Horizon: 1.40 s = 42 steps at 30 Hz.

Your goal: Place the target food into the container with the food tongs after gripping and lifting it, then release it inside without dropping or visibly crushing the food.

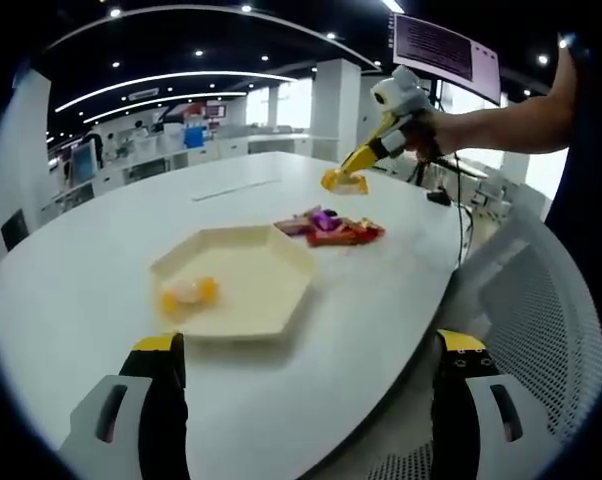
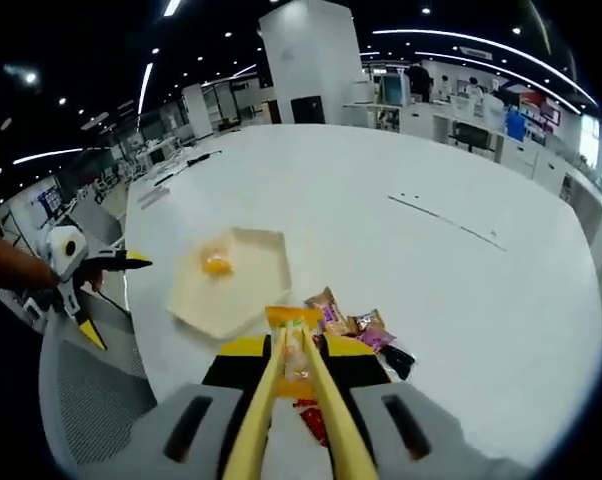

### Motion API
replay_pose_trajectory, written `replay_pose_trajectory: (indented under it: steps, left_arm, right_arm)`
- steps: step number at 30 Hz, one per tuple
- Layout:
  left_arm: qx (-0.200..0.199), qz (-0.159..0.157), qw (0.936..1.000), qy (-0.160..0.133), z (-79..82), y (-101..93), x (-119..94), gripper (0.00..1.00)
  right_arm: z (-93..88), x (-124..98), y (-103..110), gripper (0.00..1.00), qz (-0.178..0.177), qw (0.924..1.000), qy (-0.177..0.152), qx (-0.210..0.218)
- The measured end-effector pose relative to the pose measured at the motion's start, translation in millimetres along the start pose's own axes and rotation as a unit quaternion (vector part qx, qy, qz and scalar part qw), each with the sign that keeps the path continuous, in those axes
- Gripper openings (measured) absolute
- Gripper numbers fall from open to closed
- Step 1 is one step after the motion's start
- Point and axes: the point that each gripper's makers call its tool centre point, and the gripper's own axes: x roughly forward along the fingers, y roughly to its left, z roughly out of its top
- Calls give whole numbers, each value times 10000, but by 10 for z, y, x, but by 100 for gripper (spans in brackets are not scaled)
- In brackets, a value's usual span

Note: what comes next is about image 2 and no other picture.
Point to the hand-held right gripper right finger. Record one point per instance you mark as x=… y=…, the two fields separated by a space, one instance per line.
x=446 y=445

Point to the yellow food tongs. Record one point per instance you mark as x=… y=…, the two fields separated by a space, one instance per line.
x=261 y=400

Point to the black food packet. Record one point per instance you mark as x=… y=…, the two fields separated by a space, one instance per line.
x=398 y=360

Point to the long white counter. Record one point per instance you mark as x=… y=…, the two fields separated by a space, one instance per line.
x=526 y=155

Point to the light blue display panel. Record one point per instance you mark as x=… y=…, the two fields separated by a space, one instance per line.
x=395 y=89

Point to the person's left hand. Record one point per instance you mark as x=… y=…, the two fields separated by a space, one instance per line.
x=95 y=281

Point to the beige hexagonal container tray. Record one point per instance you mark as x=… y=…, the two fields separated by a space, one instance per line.
x=251 y=280

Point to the yellow food packet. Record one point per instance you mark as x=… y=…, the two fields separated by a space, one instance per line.
x=216 y=262
x=293 y=350

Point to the red wall display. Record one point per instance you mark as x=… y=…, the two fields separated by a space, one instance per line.
x=543 y=112

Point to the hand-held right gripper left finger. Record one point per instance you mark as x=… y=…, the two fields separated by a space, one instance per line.
x=151 y=445

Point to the long curved ceiling light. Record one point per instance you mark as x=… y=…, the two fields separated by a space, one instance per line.
x=461 y=59
x=481 y=42

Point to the grey mesh office chair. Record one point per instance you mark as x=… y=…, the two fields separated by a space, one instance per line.
x=91 y=390

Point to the white square pillar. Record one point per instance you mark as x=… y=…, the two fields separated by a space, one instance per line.
x=311 y=55

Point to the black long tool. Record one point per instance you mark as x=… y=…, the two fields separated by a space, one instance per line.
x=203 y=158

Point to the black office chair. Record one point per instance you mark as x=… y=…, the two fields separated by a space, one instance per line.
x=473 y=135

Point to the black box cabinet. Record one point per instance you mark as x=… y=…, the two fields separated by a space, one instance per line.
x=307 y=110

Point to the small brown food packet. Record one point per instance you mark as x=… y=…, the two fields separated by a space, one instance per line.
x=366 y=320

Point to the blue storage box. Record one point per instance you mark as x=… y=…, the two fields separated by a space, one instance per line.
x=516 y=125

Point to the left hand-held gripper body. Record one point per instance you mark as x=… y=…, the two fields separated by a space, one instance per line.
x=56 y=260

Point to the brown purple food packet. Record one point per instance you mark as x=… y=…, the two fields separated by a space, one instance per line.
x=331 y=312

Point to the pale flat strip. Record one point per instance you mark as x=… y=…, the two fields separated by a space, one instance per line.
x=156 y=199
x=152 y=192

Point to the long red food packet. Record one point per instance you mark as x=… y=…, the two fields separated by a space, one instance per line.
x=315 y=425

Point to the blue wall poster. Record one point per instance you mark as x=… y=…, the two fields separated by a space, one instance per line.
x=46 y=202

